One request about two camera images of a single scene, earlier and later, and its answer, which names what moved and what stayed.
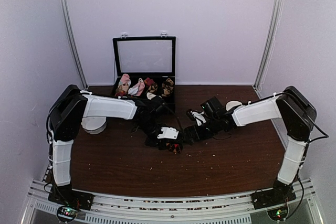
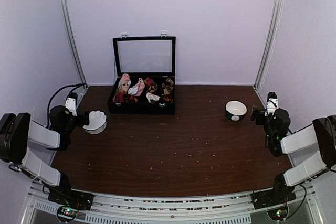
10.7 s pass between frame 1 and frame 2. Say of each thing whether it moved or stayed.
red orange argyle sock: moved
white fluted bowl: stayed
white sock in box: stayed
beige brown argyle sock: stayed
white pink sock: stayed
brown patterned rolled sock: stayed
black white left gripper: moved
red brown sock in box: stayed
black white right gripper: moved
